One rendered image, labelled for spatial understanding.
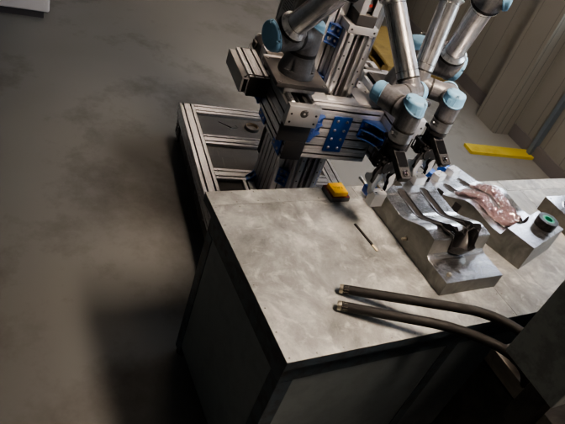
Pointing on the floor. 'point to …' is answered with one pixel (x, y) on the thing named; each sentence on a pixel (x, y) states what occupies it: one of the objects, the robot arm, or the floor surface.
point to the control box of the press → (539, 363)
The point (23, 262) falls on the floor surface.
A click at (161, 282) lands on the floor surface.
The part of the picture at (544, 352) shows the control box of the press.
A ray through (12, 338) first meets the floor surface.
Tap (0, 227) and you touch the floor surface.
